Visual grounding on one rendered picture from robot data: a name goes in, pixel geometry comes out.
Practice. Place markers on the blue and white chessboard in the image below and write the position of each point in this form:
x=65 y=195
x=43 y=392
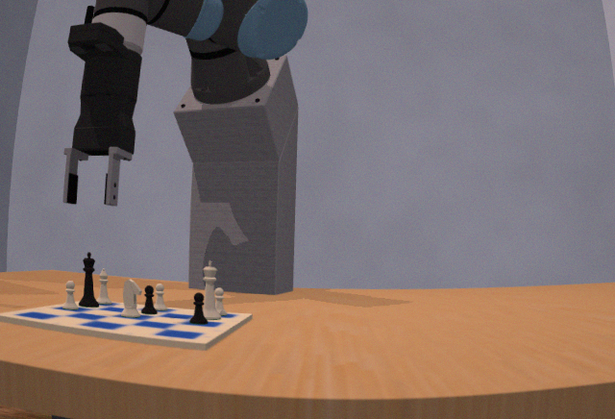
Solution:
x=170 y=328

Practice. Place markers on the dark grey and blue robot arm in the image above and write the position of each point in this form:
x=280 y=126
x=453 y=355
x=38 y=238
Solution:
x=261 y=29

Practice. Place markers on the black chess king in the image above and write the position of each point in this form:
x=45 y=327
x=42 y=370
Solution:
x=88 y=300

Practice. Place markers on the black pawn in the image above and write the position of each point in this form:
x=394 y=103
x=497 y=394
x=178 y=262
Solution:
x=149 y=306
x=198 y=317

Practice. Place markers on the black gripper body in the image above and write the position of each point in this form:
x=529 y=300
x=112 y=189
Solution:
x=110 y=81

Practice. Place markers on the white chess king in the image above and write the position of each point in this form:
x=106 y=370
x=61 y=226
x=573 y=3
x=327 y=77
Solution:
x=209 y=309

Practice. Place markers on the white knight chess piece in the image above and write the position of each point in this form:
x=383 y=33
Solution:
x=130 y=290

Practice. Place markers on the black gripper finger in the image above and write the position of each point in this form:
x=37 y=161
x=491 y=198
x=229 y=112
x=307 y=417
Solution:
x=71 y=177
x=112 y=177

